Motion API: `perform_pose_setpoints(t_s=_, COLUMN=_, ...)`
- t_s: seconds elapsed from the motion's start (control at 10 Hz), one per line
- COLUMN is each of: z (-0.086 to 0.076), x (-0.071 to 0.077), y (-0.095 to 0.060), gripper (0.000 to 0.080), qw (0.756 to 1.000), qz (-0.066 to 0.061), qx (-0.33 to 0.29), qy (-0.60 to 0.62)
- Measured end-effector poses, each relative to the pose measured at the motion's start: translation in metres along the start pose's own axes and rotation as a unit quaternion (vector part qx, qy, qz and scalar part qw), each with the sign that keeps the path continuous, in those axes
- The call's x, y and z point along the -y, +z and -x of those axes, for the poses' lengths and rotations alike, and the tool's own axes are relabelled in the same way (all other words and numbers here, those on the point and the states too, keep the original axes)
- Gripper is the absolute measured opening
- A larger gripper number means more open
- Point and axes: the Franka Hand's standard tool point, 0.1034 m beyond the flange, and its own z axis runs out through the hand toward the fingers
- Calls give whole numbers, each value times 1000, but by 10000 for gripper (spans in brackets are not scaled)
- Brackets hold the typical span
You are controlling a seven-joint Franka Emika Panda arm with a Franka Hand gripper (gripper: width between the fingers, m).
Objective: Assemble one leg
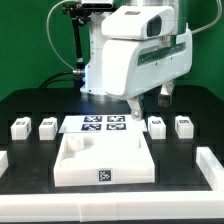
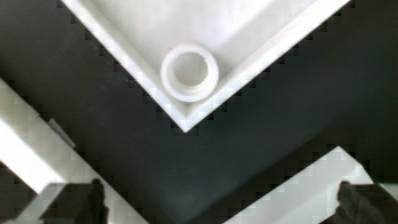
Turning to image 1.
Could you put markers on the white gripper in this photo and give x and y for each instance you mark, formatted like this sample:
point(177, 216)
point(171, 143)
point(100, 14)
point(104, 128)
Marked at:
point(130, 68)

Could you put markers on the white square tabletop part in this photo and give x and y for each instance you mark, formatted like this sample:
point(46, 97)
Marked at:
point(102, 158)

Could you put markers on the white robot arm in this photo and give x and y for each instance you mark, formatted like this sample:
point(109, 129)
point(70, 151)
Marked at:
point(134, 20)

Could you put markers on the white sheet with fiducial tags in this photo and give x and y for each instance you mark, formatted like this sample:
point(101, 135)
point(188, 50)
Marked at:
point(101, 123)

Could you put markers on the white U-shaped obstacle fence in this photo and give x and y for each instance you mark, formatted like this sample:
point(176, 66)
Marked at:
point(126, 205)

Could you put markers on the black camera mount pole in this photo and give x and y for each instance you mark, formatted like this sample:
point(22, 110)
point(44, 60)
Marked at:
point(79, 18)

